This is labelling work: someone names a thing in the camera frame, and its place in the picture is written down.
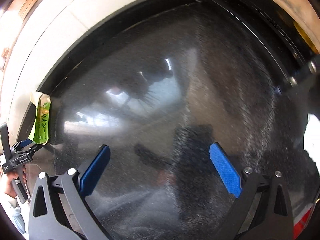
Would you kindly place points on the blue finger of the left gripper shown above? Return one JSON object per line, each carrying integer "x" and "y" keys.
{"x": 25, "y": 143}

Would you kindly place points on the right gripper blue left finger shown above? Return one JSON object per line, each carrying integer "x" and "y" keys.
{"x": 90, "y": 172}

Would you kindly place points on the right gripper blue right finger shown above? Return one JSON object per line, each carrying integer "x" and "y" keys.
{"x": 228, "y": 174}

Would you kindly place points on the torn green snack box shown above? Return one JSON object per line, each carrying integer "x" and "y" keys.
{"x": 40, "y": 131}

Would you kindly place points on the person's left hand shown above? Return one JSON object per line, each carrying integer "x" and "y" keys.
{"x": 7, "y": 183}

